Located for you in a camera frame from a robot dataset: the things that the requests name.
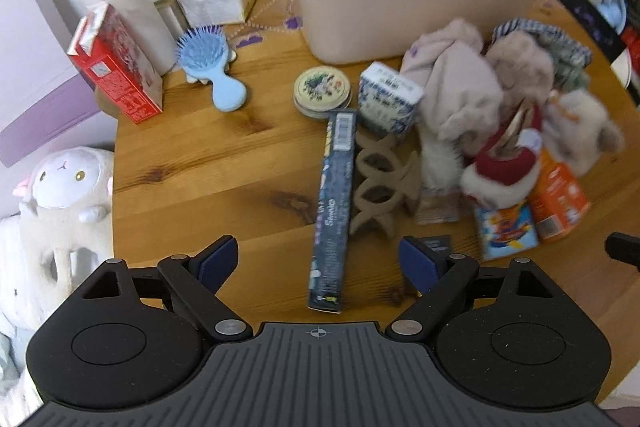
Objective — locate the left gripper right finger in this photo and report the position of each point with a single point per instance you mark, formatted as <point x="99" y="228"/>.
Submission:
<point x="445" y="282"/>

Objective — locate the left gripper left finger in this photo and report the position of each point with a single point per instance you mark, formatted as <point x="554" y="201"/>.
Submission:
<point x="193" y="283"/>

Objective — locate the small black box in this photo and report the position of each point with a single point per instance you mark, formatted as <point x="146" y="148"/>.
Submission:
<point x="439" y="244"/>

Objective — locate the colorful cartoon snack pack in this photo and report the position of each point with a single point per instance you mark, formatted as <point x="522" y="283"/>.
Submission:
<point x="505" y="232"/>

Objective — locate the hello kitty red plush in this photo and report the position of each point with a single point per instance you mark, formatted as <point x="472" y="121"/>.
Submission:
<point x="507" y="167"/>

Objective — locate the long dark blue box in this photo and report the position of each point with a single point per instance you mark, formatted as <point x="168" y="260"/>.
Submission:
<point x="331" y="229"/>

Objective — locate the white fluffy plush toy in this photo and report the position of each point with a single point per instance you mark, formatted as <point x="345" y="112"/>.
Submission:
<point x="577" y="130"/>

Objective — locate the blue white patterned small box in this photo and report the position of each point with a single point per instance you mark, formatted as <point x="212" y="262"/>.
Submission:
<point x="387" y="101"/>

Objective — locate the pink beige cloth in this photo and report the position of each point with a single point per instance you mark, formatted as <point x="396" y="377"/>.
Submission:
<point x="461" y="93"/>
<point x="523" y="68"/>

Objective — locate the green checkered cloth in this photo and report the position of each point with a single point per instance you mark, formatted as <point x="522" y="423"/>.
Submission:
<point x="569" y="68"/>

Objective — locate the blue checkered cloth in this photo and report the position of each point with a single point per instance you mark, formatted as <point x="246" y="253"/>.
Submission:
<point x="553" y="39"/>

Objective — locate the white sheep plush toy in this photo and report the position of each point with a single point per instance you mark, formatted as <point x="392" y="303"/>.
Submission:
<point x="63" y="232"/>

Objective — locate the round decorated tin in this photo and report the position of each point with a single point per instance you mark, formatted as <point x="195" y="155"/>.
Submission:
<point x="319" y="90"/>

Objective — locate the blue hair brush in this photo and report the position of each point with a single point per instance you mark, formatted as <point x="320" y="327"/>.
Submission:
<point x="203" y="53"/>

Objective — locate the lilac headboard panel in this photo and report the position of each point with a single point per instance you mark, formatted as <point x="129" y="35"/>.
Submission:
<point x="45" y="100"/>

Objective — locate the red carton box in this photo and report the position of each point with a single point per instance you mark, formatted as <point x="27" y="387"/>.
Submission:
<point x="103" y="48"/>

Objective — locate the small yellow green box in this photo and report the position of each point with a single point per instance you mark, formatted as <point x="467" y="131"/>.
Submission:
<point x="173" y="17"/>

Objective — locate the purple floral table mat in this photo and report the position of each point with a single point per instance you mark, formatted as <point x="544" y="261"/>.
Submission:
<point x="267" y="18"/>

